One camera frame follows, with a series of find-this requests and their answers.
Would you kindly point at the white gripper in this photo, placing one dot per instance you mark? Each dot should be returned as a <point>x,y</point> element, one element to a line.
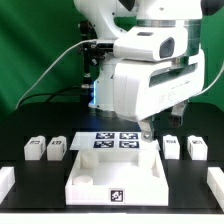
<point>143,89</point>

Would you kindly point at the white square tabletop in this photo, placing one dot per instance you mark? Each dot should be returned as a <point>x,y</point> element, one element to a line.
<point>117,177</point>

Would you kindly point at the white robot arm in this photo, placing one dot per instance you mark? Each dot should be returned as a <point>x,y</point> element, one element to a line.
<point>113,18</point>

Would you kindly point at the white right obstacle block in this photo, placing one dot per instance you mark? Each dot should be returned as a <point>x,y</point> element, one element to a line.
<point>215,181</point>

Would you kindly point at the white obstacle block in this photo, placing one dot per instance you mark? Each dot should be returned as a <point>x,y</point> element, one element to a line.
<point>7,180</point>
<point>215,181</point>

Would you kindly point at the white sheet with tags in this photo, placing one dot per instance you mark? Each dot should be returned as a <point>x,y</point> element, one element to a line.
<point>111,140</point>

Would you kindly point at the white left obstacle block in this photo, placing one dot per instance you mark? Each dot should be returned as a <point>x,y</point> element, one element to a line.
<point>7,180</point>

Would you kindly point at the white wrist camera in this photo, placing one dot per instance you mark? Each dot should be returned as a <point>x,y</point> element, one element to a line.
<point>151,44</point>

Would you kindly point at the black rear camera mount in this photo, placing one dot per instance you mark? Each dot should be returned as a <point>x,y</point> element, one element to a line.
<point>93,52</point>

